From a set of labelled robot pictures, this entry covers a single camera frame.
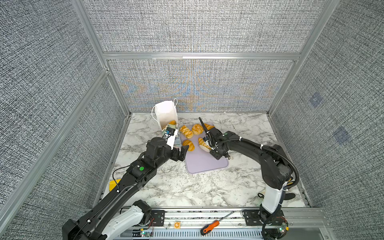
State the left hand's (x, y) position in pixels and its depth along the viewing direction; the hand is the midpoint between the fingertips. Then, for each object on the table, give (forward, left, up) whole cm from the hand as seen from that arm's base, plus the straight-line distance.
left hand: (180, 143), depth 73 cm
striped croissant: (+27, -20, -21) cm, 39 cm away
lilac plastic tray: (+3, -10, -25) cm, 28 cm away
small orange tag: (-31, +3, -24) cm, 39 cm away
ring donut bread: (+28, +5, -15) cm, 32 cm away
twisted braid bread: (+21, -5, -20) cm, 30 cm away
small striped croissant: (+12, -6, -21) cm, 25 cm away
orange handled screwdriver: (-33, -12, -22) cm, 41 cm away
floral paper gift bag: (+26, +9, -7) cm, 28 cm away
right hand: (+6, -22, -20) cm, 30 cm away
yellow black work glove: (-21, -57, -24) cm, 65 cm away
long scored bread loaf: (+10, -13, -18) cm, 25 cm away
